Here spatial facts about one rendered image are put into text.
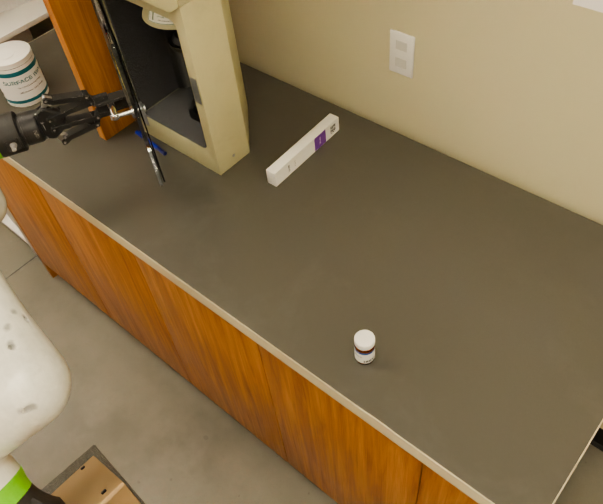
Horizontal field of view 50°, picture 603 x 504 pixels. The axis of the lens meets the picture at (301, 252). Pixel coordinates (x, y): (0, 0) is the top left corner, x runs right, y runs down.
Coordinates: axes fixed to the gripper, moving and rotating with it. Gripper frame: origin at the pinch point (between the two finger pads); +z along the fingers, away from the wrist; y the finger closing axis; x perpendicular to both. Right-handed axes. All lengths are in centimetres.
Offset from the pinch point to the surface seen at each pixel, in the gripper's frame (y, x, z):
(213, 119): -8.8, -6.0, 21.3
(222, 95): -4.4, -4.0, 25.0
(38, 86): -21, 51, -19
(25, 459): -120, -8, -70
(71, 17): 9.8, 23.8, -1.8
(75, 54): 1.1, 22.6, -4.2
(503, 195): -26, -45, 79
